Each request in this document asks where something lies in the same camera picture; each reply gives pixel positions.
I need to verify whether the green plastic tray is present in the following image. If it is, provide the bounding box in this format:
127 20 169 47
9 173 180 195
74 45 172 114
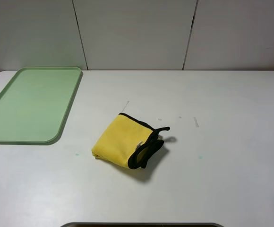
0 67 82 145

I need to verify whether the yellow towel with black trim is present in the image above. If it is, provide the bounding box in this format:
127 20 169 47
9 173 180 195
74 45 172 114
92 113 170 170

